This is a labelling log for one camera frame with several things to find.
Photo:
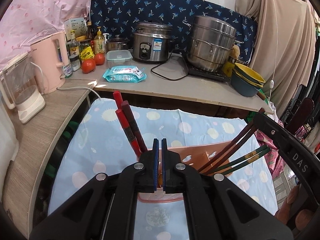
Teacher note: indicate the small steel pot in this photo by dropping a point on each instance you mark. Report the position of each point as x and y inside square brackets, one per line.
[117, 43]

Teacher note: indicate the black induction cooker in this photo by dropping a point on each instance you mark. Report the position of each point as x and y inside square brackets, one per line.
[207, 75]

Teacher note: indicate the green chopstick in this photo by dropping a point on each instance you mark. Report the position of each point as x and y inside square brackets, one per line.
[247, 162]
[239, 160]

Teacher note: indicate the blue patterned tablecloth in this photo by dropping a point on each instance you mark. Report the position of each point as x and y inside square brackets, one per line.
[100, 145]

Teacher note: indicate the stainless steel steamer pot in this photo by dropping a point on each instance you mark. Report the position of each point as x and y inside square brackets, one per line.
[210, 43]

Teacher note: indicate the wet wipes pack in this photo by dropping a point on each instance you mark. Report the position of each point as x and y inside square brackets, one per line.
[125, 74]

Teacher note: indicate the pink floral cloth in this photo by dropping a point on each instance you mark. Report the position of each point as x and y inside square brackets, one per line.
[274, 161]

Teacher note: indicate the yellow oil bottle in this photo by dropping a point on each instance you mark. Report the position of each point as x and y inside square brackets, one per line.
[99, 42]

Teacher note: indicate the navy patterned backsplash cloth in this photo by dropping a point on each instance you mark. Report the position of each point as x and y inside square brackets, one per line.
[121, 17]

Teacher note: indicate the bright red chopstick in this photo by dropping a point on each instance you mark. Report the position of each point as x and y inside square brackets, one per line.
[128, 132]
[118, 98]

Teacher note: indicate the pink perforated utensil holder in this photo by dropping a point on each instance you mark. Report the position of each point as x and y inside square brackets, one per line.
[195, 156]

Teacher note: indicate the stacked blue yellow bowls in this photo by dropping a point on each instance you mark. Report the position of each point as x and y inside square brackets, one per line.
[246, 81]

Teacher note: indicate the white blender jug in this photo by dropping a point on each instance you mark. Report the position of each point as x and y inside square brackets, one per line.
[19, 88]

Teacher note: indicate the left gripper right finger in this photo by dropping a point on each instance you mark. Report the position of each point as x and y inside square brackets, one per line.
[169, 161]

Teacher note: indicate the red tomato left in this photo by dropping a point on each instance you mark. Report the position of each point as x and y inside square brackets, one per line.
[88, 65]

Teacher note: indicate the white paper box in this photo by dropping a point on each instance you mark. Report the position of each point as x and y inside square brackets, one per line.
[77, 24]

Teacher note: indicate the silver rice cooker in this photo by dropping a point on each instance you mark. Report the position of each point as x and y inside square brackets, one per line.
[151, 42]

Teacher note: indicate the pink electric kettle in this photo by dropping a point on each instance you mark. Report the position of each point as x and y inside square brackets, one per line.
[50, 55]

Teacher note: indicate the red tomato right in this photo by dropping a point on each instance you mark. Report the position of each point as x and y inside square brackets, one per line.
[99, 59]

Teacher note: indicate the maroon chopstick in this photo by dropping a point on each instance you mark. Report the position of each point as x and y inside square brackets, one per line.
[235, 149]
[232, 142]

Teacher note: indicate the beige curtain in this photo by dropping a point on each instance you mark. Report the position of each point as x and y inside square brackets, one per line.
[284, 47]

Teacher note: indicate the dark red patterned chopstick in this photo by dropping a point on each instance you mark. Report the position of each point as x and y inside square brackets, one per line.
[133, 125]

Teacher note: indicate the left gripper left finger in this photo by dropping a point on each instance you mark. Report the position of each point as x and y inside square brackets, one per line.
[148, 181]

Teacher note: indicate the clear food container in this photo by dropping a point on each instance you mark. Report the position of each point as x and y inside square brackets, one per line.
[118, 58]

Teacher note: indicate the red tomato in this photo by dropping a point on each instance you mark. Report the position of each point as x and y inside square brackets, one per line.
[99, 59]
[88, 65]

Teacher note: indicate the gold flower spoon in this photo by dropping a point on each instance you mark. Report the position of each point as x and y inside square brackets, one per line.
[162, 174]

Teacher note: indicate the pink dotted curtain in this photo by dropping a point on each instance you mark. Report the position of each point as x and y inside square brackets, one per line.
[27, 21]

